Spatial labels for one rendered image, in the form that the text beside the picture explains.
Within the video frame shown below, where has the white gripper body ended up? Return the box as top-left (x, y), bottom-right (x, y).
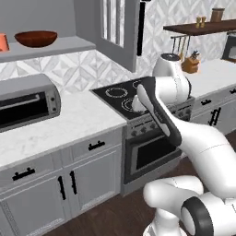
top-left (132, 95), bottom-right (148, 112)

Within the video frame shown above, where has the steel stove with black hob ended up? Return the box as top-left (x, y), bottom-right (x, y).
top-left (89, 76), bottom-right (196, 196)

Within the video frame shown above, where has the grey drawer front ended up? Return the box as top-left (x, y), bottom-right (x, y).
top-left (0, 149), bottom-right (65, 193)
top-left (191, 86), bottom-right (236, 115)
top-left (69, 130), bottom-right (124, 163)

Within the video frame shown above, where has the steel oven door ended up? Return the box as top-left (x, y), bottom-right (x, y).
top-left (124, 134), bottom-right (183, 185)

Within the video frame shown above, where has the grey cupboard door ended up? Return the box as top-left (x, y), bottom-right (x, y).
top-left (191, 109), bottom-right (216, 127)
top-left (0, 174), bottom-right (71, 236)
top-left (215, 100), bottom-right (236, 136)
top-left (65, 147), bottom-right (123, 217)

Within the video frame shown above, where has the wooden knife block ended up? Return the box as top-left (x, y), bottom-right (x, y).
top-left (181, 50), bottom-right (201, 75)

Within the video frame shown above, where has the black microwave oven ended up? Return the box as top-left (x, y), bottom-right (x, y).
top-left (220, 31), bottom-right (236, 65)

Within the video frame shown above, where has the silver toaster oven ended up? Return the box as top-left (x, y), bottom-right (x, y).
top-left (0, 73), bottom-right (62, 134)

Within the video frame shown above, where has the brown jar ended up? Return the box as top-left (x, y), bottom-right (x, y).
top-left (209, 6), bottom-right (226, 23)

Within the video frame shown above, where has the brown bowl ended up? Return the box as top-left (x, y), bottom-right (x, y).
top-left (14, 29), bottom-right (59, 49)

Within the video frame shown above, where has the orange glass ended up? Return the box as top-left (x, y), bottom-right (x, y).
top-left (0, 32), bottom-right (10, 53)

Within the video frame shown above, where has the rail with hanging tools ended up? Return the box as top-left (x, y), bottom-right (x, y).
top-left (170, 33), bottom-right (192, 63)

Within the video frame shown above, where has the black cupboard door handle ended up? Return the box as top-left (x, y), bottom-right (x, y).
top-left (68, 170), bottom-right (78, 195)
top-left (208, 111), bottom-right (217, 127)
top-left (56, 175), bottom-right (67, 202)
top-left (214, 107), bottom-right (222, 124)

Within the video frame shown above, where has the black cabinet door handle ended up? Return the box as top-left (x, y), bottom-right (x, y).
top-left (136, 0), bottom-right (152, 57)

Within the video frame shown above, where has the dark wooden wall shelf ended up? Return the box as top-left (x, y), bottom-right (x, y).
top-left (162, 18), bottom-right (236, 37)

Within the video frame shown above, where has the grey wall cabinet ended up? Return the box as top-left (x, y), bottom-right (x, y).
top-left (0, 0), bottom-right (97, 64)

